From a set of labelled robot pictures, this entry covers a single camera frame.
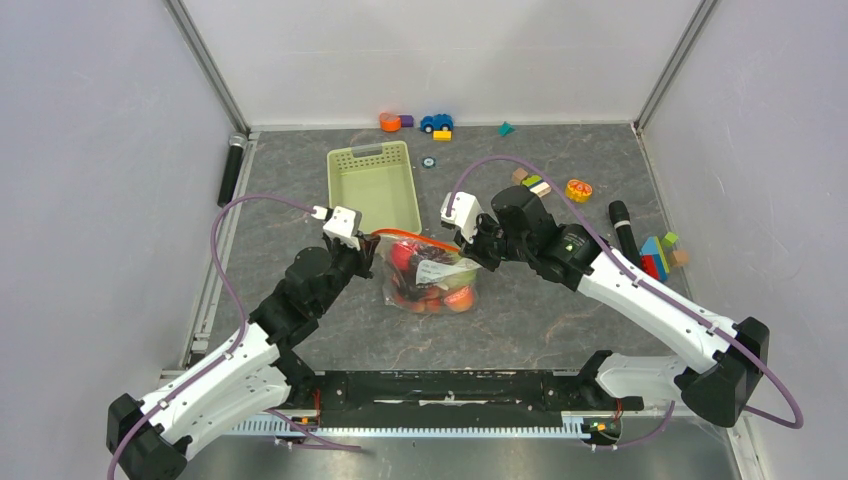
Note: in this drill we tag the clear zip top bag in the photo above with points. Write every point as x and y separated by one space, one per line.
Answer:
434 261

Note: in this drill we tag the teal block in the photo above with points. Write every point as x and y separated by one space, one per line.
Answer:
505 129

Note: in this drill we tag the black microphone right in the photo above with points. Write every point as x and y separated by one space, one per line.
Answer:
620 219

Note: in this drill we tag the black microphone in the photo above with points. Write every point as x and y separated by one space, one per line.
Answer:
232 168
620 219

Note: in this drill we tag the green cabbage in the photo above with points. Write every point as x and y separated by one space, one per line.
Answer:
458 280

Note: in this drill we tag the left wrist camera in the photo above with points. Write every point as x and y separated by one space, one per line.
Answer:
341 227

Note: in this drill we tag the blue toy car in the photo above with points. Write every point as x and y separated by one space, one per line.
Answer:
437 122

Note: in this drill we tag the green plastic basket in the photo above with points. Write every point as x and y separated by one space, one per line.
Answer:
376 180

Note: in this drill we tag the wooden cube near bag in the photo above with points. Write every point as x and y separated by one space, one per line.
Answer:
518 176

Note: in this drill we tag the yellow orange butterfly toy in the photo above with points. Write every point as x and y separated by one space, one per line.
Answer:
578 191

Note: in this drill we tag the green blue white brick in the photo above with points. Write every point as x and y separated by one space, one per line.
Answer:
536 185

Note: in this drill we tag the wooden cube right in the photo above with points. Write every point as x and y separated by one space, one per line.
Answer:
679 258

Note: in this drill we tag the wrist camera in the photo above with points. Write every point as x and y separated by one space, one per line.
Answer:
459 213
341 227

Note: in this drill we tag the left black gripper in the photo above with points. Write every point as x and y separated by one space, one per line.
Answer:
364 256

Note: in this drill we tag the yellow block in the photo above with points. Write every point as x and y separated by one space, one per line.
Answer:
442 135

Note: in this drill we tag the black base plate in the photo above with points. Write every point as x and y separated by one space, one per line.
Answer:
451 398

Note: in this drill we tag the small green cube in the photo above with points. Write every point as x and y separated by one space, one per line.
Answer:
669 240

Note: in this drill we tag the orange ring toy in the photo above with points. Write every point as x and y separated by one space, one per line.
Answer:
389 122

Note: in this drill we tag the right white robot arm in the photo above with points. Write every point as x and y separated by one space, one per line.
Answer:
716 362

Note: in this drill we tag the multicolour block stack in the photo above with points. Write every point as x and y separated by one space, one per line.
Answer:
653 259

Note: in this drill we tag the black microphone left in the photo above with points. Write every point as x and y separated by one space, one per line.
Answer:
232 168

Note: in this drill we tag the orange peach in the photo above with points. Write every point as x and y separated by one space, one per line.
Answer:
460 300

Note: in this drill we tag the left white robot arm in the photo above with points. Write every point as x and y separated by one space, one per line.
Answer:
154 437

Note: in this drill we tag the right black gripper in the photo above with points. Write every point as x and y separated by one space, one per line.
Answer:
474 250

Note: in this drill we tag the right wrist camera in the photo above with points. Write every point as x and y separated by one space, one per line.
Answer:
459 213

